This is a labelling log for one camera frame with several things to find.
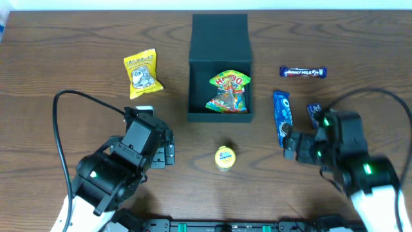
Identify blue Eclipse mint pack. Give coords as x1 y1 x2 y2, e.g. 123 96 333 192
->
306 103 322 130

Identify blue Oreo cookie pack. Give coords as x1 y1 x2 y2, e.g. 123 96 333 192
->
273 91 293 148

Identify yellow round gum container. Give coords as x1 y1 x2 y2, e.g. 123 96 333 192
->
214 146 236 171

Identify Haribo gummy candy bag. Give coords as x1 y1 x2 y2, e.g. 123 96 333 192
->
205 70 250 113

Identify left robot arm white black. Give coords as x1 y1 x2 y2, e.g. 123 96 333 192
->
52 128 174 231

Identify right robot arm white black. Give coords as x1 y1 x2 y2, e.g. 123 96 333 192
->
282 124 406 231

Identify Dairy Milk chocolate bar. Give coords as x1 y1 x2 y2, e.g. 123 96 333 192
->
279 66 327 79

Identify yellow sunflower seed bag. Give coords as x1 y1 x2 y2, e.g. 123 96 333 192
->
124 48 164 99

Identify dark green open box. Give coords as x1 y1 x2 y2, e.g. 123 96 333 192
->
187 14 254 123

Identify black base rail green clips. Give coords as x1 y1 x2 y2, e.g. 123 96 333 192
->
104 215 366 232

